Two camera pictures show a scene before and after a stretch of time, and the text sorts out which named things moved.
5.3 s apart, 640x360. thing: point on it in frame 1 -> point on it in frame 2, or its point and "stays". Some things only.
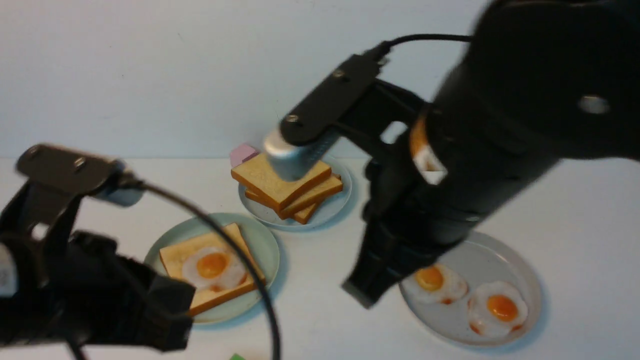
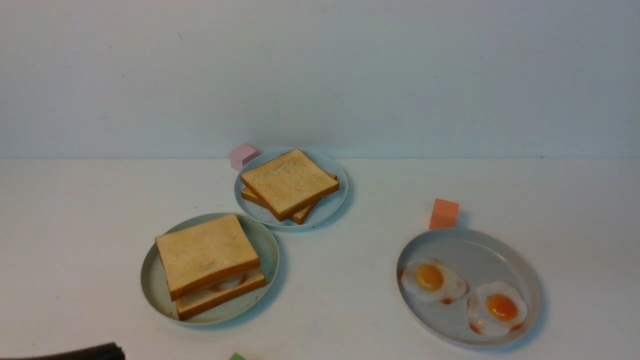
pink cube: (241, 153) stays
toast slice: (256, 173) -> (198, 257)
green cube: (236, 356) stays
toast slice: (304, 215) -> (335, 176)
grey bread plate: (269, 217) stays
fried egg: (496, 309) stays
